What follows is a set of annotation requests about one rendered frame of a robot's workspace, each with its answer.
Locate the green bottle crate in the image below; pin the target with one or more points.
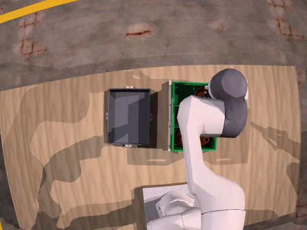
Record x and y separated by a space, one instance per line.
180 93

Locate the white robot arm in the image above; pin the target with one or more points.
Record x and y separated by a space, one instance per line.
221 200

